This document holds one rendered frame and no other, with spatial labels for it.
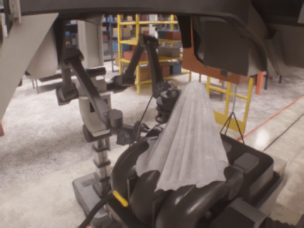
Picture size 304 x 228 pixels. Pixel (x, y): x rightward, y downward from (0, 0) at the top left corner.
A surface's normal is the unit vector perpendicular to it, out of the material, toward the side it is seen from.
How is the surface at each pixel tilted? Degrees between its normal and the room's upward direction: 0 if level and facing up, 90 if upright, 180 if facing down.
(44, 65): 96
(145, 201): 63
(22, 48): 91
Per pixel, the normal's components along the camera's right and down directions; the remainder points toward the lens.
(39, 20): 0.62, 0.34
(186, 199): -0.31, -0.62
